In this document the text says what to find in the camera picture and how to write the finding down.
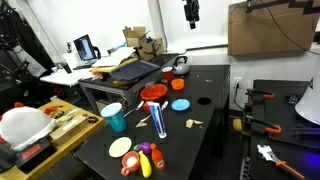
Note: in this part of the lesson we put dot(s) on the red mug with white inside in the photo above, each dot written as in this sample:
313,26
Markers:
130,162

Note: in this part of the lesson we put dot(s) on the orange toy ketchup bottle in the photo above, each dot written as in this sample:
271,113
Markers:
158,160

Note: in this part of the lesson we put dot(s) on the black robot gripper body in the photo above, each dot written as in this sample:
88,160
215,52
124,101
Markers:
191,10

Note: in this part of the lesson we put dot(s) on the black workbench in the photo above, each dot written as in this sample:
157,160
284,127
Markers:
283,110

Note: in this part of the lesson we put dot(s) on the wooden table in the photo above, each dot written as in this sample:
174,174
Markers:
63,146

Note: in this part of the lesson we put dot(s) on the white wall outlet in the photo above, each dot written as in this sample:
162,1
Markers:
237,82

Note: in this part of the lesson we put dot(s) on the black table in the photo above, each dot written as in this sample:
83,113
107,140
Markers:
193,146

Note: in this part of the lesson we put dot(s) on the blue and white toothpaste tube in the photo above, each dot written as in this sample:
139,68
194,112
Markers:
157,120

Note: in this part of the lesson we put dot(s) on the crumpled paper scrap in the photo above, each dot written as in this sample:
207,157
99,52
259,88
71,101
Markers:
189,123

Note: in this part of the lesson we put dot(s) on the dark blue folder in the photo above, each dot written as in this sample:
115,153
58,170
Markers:
133,71

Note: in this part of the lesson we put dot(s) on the silver fork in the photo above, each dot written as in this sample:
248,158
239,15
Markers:
134,110
146,118

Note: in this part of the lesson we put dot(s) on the black headphones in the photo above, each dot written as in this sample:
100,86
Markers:
98,52

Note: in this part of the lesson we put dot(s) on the triangular paper scrap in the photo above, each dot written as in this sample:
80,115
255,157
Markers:
141,124

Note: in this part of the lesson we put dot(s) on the white paper stack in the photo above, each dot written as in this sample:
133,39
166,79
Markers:
115,58

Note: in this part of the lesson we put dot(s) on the yellow sponge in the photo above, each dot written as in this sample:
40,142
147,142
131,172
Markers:
237,125

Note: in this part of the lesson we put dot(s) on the purple toy eggplant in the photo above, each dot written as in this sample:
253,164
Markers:
144,147

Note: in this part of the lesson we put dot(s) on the blue plastic plate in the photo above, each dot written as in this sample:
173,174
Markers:
180,105

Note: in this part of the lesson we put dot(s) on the open laptop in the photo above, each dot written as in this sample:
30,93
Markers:
84,48

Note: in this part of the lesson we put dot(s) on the grey metal table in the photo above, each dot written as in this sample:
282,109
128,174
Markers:
130,89

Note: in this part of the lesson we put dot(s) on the red plastic bowl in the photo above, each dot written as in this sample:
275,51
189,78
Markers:
153,92

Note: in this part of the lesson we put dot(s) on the white cloth bundle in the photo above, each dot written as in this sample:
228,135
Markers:
23,126

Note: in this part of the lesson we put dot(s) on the yellow toy banana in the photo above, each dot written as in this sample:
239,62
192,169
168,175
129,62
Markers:
145,165

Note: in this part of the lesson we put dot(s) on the cream round plate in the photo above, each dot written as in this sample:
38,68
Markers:
120,147

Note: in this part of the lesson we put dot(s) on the large cardboard panel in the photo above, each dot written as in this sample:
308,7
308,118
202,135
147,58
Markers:
266,30

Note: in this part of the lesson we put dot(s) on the white lamp shade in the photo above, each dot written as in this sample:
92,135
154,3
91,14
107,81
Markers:
310,103

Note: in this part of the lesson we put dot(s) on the small paper crumb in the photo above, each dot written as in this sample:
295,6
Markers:
208,80

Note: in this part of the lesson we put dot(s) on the yellow wooden board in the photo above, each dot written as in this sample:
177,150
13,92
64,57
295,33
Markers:
103,69

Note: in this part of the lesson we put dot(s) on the teal plastic cup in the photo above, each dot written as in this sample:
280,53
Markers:
115,118

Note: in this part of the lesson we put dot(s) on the small orange bowl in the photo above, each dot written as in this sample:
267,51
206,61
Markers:
177,84

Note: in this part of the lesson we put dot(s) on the flat cardboard box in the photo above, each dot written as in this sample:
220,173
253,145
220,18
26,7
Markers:
68,127

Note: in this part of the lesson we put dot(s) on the black scale with red label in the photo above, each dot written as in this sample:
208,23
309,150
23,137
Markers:
33,153

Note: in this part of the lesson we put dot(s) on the open cardboard box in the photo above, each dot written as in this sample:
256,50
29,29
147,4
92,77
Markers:
135,37

